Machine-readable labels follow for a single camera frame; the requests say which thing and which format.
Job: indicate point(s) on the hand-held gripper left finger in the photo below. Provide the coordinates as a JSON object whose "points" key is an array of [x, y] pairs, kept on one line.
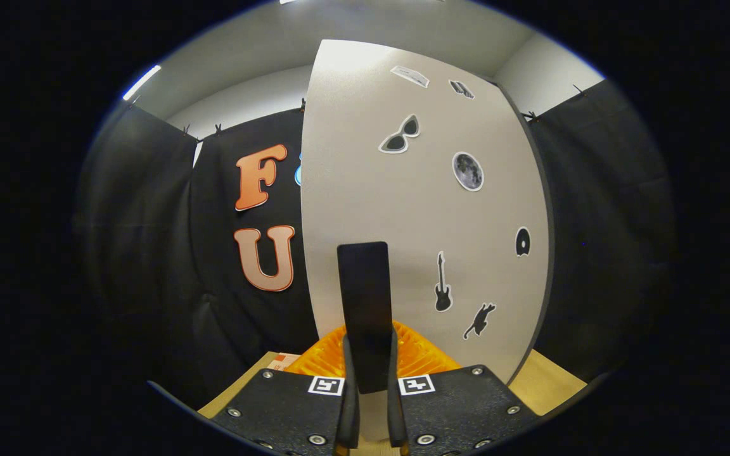
{"points": [[347, 418]]}

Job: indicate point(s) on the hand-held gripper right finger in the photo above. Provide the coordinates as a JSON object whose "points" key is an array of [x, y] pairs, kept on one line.
{"points": [[397, 418]]}

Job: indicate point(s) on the beige shoe cabinet door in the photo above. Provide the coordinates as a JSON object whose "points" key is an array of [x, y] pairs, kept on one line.
{"points": [[403, 209]]}

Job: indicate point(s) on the tan cover book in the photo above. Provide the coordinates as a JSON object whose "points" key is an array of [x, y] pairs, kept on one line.
{"points": [[286, 361]]}

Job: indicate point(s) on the black backdrop cloth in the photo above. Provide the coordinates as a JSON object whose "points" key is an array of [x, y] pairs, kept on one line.
{"points": [[149, 253]]}

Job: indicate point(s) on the long ceiling strip light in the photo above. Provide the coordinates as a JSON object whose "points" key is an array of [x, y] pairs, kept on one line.
{"points": [[142, 82]]}

